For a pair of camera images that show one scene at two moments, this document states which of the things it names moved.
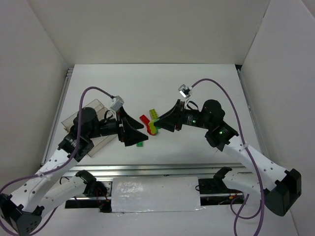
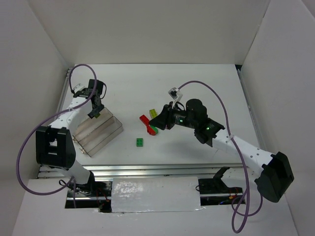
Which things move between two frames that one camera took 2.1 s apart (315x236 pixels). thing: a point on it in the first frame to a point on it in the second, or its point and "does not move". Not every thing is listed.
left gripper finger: (128, 121) to (99, 107)
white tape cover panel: (155, 194) does not move
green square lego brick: (140, 144) does not move
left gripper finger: (132, 136) to (93, 112)
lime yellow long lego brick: (153, 114) does not move
